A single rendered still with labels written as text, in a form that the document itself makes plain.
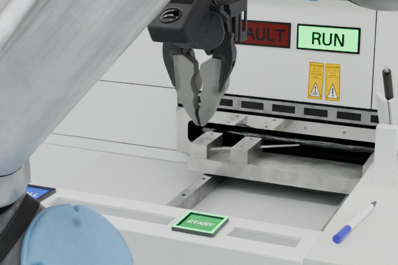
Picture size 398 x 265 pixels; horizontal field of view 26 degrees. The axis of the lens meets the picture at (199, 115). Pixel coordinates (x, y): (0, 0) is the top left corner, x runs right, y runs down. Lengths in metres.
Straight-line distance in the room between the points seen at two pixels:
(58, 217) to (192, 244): 0.38
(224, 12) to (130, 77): 0.77
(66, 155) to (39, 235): 1.20
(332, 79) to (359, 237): 0.58
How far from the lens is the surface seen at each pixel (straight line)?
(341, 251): 1.04
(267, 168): 1.56
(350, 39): 1.58
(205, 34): 1.01
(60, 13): 0.57
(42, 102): 0.61
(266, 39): 1.62
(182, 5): 0.96
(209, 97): 1.03
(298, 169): 1.55
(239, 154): 1.57
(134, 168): 1.73
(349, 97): 1.60
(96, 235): 0.73
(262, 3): 1.62
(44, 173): 1.94
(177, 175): 1.69
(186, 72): 1.04
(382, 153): 1.24
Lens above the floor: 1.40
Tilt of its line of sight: 16 degrees down
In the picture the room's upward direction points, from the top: straight up
